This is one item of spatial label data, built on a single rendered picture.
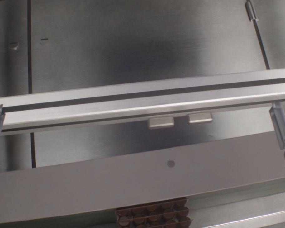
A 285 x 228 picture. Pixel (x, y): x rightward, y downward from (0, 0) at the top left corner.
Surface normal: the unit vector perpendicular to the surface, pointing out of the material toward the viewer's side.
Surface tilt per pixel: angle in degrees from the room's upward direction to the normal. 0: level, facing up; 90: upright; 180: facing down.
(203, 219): 90
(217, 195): 2
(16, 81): 90
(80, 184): 90
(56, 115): 90
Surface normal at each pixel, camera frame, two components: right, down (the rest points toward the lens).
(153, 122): 0.04, -0.40
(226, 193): 0.17, 0.90
